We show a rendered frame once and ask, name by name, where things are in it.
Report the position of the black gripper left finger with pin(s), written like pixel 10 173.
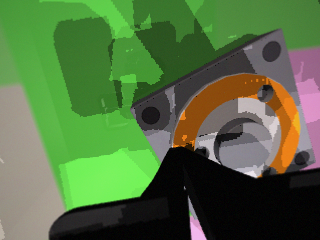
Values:
pixel 161 212

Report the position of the orange round plate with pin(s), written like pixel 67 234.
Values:
pixel 235 96

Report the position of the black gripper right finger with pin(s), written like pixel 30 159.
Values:
pixel 231 205

